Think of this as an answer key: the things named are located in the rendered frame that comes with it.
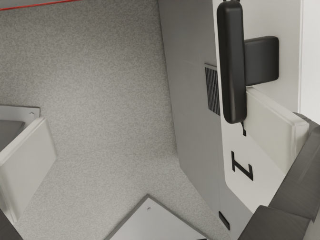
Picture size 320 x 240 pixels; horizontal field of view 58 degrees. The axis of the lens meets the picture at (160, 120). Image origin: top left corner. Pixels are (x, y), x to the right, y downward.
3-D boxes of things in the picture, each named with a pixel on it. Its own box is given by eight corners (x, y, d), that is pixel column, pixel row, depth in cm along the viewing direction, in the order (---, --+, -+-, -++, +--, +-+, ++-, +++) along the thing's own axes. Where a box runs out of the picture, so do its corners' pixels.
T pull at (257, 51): (222, 121, 20) (232, 127, 18) (214, 3, 17) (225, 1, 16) (268, 110, 20) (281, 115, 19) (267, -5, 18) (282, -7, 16)
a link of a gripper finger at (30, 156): (16, 225, 13) (0, 227, 13) (58, 156, 20) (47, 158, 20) (-5, 168, 12) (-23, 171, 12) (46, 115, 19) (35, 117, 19)
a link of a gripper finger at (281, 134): (293, 125, 12) (310, 122, 12) (241, 87, 19) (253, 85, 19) (292, 184, 13) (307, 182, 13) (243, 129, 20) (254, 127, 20)
